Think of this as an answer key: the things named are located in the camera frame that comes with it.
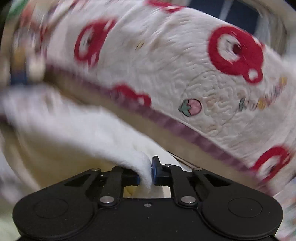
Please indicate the quilted bear print bedspread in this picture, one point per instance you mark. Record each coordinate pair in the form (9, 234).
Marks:
(192, 82)

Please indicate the grey plush bunny toy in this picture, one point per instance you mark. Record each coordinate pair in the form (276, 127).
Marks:
(27, 64)

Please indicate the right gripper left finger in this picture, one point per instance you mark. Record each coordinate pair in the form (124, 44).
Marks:
(118, 178)

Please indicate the white fleece zip jacket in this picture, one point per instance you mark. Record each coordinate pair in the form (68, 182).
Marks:
(48, 138)

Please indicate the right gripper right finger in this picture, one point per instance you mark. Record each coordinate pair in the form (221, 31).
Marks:
(179, 182)

